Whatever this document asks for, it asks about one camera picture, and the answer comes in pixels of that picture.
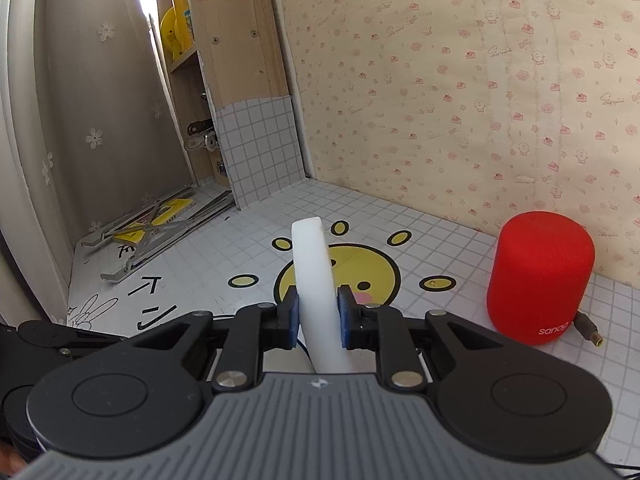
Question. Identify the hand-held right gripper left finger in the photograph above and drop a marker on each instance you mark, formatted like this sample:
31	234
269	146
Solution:
294	317

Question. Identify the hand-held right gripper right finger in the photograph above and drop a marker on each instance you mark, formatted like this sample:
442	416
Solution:
344	320

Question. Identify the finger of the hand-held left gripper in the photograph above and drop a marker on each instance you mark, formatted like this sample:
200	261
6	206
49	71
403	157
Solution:
60	340

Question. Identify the white sponge block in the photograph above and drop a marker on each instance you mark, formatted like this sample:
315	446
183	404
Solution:
312	270

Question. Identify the folded metal laptop stand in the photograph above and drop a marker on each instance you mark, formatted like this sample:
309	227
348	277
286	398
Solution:
145	245

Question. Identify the flat yellow packet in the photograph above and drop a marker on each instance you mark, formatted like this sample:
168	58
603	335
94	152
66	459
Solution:
172	210

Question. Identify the red cylindrical speaker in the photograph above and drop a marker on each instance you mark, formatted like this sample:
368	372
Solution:
540	280

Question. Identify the metal clamp hardware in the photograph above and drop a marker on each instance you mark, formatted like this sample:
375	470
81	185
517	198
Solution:
202	136

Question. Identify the grey flowered curtain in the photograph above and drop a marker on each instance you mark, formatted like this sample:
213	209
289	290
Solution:
90	110

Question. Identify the wooden shelf unit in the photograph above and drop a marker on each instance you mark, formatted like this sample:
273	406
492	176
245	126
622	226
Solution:
240	35

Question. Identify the yellow round toy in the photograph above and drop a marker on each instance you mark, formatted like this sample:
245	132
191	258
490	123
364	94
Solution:
171	35

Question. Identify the tall yellow box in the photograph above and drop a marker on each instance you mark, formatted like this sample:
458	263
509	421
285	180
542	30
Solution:
180	0

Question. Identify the small metal bracket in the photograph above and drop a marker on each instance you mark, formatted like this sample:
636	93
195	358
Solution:
220	168

